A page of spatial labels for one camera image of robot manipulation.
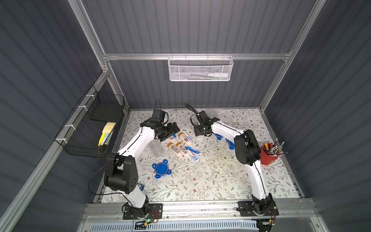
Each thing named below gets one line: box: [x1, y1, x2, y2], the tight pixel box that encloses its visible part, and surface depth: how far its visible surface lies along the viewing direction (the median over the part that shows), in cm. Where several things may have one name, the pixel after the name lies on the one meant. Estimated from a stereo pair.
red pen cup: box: [259, 142, 284, 166], surface depth 84 cm
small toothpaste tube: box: [182, 130, 194, 142], surface depth 104 cm
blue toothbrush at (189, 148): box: [185, 146, 200, 155], surface depth 98 cm
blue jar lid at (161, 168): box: [151, 159, 172, 179], surface depth 90 cm
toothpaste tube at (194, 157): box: [187, 149, 200, 162], surface depth 95 cm
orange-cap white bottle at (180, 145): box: [175, 141, 190, 157], surface depth 98 cm
